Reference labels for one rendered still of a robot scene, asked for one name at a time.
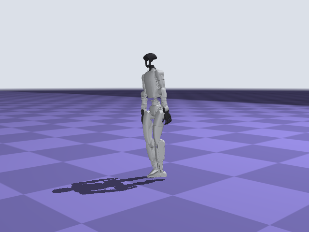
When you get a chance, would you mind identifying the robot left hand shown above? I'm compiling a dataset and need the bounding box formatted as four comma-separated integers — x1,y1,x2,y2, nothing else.
162,108,172,125

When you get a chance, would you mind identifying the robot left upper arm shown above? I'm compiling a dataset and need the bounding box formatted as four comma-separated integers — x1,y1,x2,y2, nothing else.
155,70,166,95

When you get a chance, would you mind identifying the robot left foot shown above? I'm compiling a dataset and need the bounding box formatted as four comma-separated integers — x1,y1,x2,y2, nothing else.
148,171,167,177

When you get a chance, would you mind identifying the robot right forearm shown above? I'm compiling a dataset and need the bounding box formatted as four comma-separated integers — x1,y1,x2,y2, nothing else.
141,97,148,112

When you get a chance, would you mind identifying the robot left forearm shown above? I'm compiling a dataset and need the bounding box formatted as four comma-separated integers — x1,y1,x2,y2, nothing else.
160,88,169,111

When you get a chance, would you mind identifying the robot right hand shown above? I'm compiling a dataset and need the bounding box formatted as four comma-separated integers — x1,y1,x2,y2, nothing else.
141,109,144,122

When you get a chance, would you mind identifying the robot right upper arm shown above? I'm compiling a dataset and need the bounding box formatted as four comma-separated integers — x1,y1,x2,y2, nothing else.
141,74,147,97

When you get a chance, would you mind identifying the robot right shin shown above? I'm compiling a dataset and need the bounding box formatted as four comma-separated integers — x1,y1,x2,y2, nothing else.
146,143,158,170

